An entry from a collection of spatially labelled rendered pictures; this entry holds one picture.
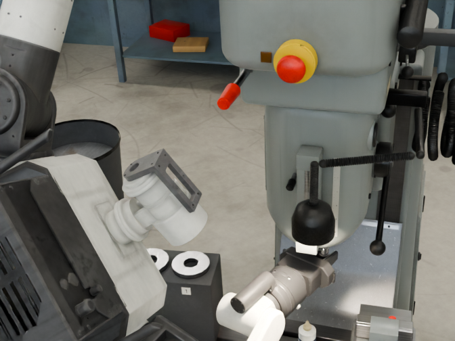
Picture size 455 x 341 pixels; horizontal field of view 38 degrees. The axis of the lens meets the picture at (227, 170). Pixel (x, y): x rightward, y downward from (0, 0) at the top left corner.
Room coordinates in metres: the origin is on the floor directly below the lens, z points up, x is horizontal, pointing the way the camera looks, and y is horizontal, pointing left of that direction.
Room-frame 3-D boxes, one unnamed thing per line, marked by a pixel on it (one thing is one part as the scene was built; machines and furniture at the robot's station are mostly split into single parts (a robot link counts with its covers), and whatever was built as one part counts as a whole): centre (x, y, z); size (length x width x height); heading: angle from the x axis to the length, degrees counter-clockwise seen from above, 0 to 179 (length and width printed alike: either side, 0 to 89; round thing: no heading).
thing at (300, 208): (0.88, -0.14, 1.48); 0.07 x 0.07 x 0.06
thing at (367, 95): (1.12, -0.19, 1.68); 0.34 x 0.24 x 0.10; 161
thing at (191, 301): (1.23, 0.15, 1.03); 0.22 x 0.12 x 0.20; 78
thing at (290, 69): (0.84, -0.10, 1.76); 0.04 x 0.03 x 0.04; 71
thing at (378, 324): (1.03, -0.32, 1.04); 0.06 x 0.05 x 0.06; 73
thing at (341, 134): (1.08, -0.18, 1.47); 0.21 x 0.19 x 0.32; 71
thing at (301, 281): (1.01, -0.12, 1.23); 0.13 x 0.12 x 0.10; 49
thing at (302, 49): (0.86, -0.10, 1.76); 0.06 x 0.02 x 0.06; 71
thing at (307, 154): (0.98, -0.14, 1.45); 0.04 x 0.04 x 0.21; 71
